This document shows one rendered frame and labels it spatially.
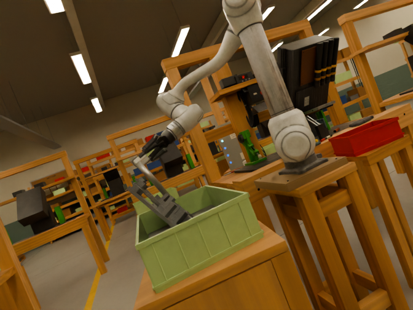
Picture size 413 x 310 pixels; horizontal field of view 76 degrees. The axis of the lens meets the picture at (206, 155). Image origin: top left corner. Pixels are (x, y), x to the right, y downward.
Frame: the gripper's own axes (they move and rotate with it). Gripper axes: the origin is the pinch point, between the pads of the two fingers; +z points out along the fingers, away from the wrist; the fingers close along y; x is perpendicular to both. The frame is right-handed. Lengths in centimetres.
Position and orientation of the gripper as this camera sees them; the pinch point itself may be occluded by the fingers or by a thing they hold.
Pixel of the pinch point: (141, 160)
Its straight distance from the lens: 136.7
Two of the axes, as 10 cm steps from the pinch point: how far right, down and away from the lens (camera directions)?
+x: 6.5, 4.7, -6.0
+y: -2.9, -5.7, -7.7
